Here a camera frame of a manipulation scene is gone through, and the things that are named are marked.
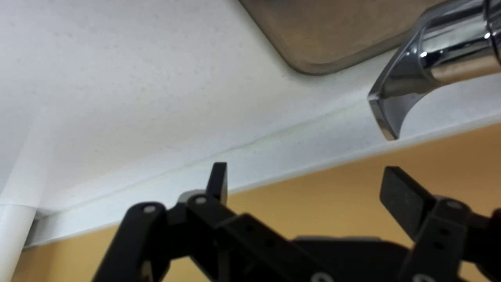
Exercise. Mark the stainless steel sink basin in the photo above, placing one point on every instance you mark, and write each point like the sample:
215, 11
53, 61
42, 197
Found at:
323, 31

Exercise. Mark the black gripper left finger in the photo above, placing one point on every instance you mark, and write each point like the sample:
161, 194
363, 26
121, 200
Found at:
208, 228

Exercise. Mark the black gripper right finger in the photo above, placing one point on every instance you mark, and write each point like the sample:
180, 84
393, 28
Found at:
443, 235

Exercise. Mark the white round corner post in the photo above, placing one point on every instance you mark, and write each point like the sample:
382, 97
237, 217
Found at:
13, 239

